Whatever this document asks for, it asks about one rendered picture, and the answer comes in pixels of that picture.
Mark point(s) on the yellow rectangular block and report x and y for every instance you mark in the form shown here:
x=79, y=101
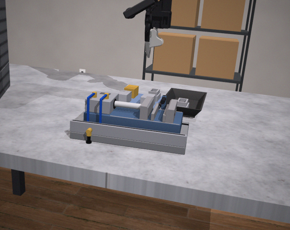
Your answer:
x=134, y=89

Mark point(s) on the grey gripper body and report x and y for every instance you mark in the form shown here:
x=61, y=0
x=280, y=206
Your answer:
x=160, y=14

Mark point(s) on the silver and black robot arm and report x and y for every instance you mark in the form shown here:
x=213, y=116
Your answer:
x=131, y=12

